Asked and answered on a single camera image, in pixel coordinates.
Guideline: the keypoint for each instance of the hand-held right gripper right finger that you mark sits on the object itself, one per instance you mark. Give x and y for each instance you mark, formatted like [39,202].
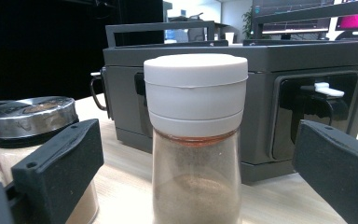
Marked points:
[338,168]

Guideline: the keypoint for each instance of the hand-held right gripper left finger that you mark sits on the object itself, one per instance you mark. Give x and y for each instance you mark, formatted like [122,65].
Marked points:
[59,168]

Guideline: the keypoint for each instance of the metal-lidded glass spice jar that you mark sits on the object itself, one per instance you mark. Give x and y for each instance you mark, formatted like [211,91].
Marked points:
[28,118]

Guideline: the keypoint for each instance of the white-lidded glass spice jar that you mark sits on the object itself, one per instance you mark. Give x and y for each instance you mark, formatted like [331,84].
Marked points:
[195,93]

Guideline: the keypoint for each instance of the small white plastic clip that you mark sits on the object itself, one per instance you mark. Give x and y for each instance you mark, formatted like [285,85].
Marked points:
[327,89]

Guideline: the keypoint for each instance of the black curtain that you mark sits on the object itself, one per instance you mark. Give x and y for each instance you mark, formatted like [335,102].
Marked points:
[43,46]

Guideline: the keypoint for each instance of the monitor with pink screen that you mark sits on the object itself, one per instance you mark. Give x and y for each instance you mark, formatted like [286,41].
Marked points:
[352,21]

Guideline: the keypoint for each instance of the monitor with dark graph screen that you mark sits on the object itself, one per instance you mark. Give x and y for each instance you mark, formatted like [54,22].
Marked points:
[292,23]

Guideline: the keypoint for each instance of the white paper cup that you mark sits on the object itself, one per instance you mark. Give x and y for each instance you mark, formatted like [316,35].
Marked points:
[229,37]

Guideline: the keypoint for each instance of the green potted plant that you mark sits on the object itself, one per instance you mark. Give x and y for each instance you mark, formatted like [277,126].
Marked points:
[247,23]

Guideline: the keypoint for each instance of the dark office chair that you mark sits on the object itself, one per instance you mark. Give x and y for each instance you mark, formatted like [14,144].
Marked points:
[196,31]

